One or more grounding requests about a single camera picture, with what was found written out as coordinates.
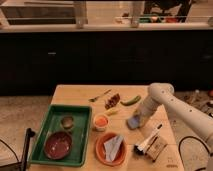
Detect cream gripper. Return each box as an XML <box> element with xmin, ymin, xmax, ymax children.
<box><xmin>134</xmin><ymin>99</ymin><xmax>160</xmax><ymax>127</ymax></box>

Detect blue sponge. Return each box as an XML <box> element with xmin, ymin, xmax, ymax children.
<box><xmin>127</xmin><ymin>115</ymin><xmax>140</xmax><ymax>130</ymax></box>

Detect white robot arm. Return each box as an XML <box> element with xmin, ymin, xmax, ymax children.
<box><xmin>134</xmin><ymin>83</ymin><xmax>213</xmax><ymax>149</ymax></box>

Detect green chili pepper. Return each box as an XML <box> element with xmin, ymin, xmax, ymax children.
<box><xmin>120</xmin><ymin>95</ymin><xmax>141</xmax><ymax>106</ymax></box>

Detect yellow food piece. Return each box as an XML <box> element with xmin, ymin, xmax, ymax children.
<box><xmin>106</xmin><ymin>109</ymin><xmax>119</xmax><ymax>116</ymax></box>

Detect brown food pieces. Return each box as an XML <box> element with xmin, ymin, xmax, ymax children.
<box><xmin>105</xmin><ymin>94</ymin><xmax>120</xmax><ymax>109</ymax></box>

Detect wooden holder box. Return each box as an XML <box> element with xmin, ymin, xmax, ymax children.
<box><xmin>146</xmin><ymin>136</ymin><xmax>167</xmax><ymax>162</ymax></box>

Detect white cup orange contents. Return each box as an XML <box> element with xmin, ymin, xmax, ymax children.
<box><xmin>93</xmin><ymin>115</ymin><xmax>108</xmax><ymax>131</ymax></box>

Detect grey folded napkin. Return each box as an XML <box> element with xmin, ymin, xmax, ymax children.
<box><xmin>104</xmin><ymin>135</ymin><xmax>123</xmax><ymax>162</ymax></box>

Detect metal fork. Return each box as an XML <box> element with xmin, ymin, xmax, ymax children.
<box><xmin>88</xmin><ymin>89</ymin><xmax>111</xmax><ymax>102</ymax></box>

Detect green plastic tray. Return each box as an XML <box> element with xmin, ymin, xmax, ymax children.
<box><xmin>30</xmin><ymin>105</ymin><xmax>92</xmax><ymax>167</ymax></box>

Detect small brown cup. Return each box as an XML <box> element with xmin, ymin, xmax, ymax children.
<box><xmin>61</xmin><ymin>116</ymin><xmax>74</xmax><ymax>129</ymax></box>

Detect dark red bowl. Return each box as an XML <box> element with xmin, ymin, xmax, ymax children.
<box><xmin>44</xmin><ymin>131</ymin><xmax>72</xmax><ymax>160</ymax></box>

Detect black stand left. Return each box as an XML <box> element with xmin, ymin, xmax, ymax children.
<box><xmin>0</xmin><ymin>128</ymin><xmax>35</xmax><ymax>171</ymax></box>

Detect white handled brush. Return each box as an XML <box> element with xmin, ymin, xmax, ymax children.
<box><xmin>134</xmin><ymin>124</ymin><xmax>162</xmax><ymax>155</ymax></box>

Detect black cable right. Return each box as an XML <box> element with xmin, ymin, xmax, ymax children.
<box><xmin>177</xmin><ymin>135</ymin><xmax>213</xmax><ymax>171</ymax></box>

